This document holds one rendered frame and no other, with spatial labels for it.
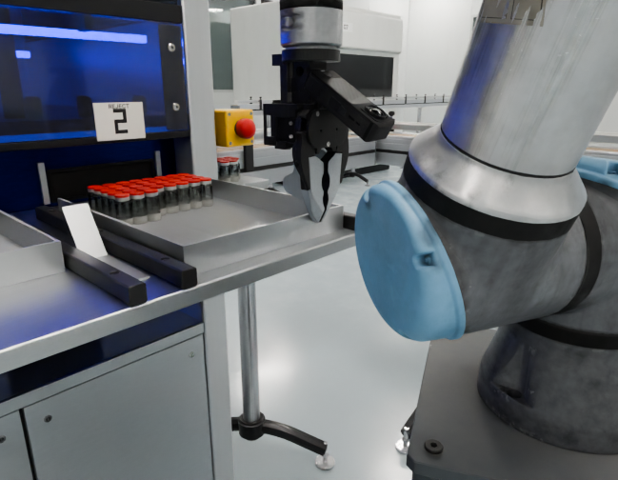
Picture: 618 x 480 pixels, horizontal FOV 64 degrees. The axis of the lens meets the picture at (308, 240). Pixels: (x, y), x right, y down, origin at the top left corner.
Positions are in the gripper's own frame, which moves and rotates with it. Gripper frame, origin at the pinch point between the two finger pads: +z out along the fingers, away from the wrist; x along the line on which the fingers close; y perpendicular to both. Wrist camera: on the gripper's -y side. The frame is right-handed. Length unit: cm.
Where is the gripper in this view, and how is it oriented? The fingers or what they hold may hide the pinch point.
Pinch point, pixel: (322, 213)
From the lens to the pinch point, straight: 64.1
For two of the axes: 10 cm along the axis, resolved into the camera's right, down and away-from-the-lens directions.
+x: -6.9, 2.2, -7.0
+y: -7.3, -2.0, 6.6
